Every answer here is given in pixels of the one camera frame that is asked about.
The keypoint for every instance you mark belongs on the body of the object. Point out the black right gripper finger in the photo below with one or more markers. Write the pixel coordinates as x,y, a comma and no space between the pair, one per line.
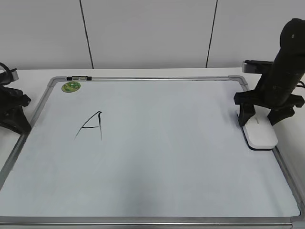
275,116
245,113

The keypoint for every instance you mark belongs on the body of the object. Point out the white aluminium-framed whiteboard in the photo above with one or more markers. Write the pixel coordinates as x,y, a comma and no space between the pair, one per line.
144,153

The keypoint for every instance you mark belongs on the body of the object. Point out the green round magnet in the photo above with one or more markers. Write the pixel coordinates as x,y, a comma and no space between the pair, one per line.
71,87

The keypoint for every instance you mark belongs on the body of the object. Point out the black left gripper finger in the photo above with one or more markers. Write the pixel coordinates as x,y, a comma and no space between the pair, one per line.
16,121

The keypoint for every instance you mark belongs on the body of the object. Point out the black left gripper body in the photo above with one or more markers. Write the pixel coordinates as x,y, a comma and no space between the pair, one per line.
12,98

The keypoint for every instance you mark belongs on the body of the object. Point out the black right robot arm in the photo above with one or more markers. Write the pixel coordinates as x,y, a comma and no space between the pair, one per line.
279,78

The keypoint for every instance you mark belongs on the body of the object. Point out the white whiteboard eraser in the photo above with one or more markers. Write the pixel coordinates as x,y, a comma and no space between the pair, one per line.
259,134

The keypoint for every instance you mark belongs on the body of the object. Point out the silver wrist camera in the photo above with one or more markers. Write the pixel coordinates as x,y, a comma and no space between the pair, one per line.
256,67
9,76

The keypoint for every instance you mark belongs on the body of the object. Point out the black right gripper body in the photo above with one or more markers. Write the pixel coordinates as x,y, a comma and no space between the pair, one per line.
274,94

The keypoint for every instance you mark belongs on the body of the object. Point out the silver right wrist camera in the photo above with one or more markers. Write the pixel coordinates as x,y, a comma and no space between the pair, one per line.
256,67

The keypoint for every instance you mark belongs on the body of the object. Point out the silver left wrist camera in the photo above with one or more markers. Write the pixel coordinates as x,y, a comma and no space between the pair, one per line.
9,76

